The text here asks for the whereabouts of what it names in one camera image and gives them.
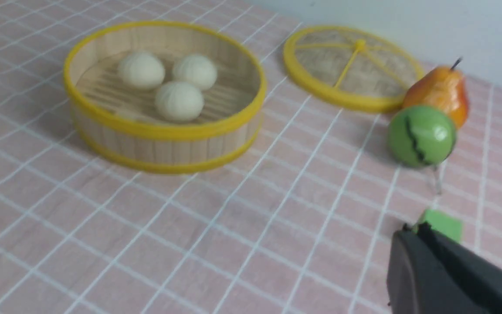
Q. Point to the green foam cube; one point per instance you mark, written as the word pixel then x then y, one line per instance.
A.
pixel 442 222

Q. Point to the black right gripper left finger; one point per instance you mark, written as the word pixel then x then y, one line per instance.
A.
pixel 417 283

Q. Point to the orange toy pear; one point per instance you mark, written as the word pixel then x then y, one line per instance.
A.
pixel 444 89

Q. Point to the pink checkered tablecloth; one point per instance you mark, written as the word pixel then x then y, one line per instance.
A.
pixel 300 224

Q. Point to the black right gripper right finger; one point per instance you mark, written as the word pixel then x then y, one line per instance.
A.
pixel 479 279

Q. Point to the green toy watermelon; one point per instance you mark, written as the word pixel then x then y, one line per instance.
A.
pixel 422 137

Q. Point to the bamboo steamer tray yellow rim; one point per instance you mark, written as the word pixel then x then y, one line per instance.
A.
pixel 122 123

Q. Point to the yellow bamboo steamer lid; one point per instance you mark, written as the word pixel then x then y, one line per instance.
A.
pixel 350 68

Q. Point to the white steamed bun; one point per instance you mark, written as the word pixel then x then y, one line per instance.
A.
pixel 141 70
pixel 179 102
pixel 196 69

